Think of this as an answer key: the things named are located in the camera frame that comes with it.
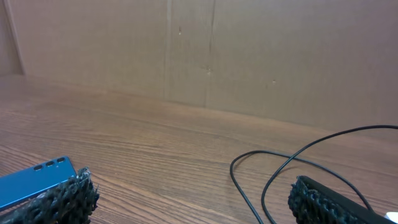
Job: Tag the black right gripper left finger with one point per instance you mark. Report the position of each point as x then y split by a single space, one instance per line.
70 202

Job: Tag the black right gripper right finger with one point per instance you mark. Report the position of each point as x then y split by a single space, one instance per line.
312 202

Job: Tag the blue smartphone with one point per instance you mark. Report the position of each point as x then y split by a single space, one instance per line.
26 184

